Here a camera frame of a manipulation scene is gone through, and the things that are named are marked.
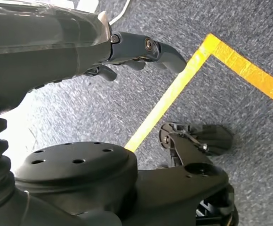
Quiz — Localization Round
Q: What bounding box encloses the yellow floor tape square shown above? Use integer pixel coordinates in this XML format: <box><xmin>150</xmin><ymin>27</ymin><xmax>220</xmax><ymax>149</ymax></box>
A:
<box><xmin>124</xmin><ymin>32</ymin><xmax>273</xmax><ymax>153</ymax></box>

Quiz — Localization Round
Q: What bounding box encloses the white floor cable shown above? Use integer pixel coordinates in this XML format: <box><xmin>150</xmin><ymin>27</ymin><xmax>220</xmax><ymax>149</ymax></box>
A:
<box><xmin>109</xmin><ymin>0</ymin><xmax>131</xmax><ymax>26</ymax></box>

